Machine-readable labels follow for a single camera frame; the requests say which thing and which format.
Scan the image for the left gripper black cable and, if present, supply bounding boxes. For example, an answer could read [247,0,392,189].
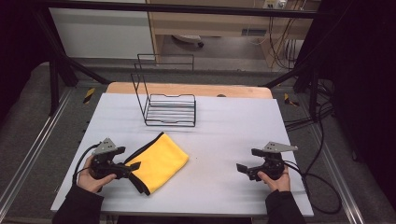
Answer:
[71,143,101,187]

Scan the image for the office chair base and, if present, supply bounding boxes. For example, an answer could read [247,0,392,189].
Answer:
[171,34,205,49]

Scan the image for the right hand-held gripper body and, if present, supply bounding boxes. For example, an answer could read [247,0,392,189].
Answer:
[247,141,299,182]

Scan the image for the person's left hand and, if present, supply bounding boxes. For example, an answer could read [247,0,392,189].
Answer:
[77,155,118,193]

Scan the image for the black metal stand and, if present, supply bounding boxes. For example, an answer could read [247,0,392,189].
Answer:
[33,11,112,117]
[263,46,334,123]

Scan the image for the white foam board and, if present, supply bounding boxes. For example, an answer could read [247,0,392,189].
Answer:
[49,92,315,218]

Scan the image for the yellow cloth with black trim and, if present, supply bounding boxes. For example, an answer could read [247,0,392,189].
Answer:
[123,131,191,197]

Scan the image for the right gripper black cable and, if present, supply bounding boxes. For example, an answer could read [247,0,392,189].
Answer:
[283,160,343,216]

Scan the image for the person's right hand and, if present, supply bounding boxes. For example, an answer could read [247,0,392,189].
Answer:
[257,165,291,193]

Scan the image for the black wire rack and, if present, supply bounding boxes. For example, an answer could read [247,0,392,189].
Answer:
[130,53,197,128]

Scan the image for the black metal frame bar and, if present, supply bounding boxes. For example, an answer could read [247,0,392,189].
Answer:
[39,0,332,20]

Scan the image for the wooden desk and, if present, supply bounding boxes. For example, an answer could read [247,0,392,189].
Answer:
[145,0,322,68]

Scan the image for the wooden table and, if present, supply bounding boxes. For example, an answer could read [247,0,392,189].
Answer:
[106,81,275,100]

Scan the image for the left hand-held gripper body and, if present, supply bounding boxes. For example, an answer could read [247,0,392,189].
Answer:
[89,137,134,180]

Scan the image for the hanging desk cables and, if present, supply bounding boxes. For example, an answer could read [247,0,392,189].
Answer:
[268,16,305,70]

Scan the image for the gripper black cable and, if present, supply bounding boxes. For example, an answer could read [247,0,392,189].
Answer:
[283,160,343,216]
[71,143,101,187]

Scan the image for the white power strip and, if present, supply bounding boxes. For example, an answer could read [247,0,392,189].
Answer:
[262,0,288,10]

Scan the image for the bundle of black floor cables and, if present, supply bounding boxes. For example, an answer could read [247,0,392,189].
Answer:
[284,77,335,133]

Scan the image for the black curtain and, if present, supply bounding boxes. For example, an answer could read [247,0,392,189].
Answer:
[0,0,51,123]
[298,0,396,204]

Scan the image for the aluminium rail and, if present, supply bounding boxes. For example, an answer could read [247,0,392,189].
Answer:
[0,89,75,213]
[310,123,366,224]

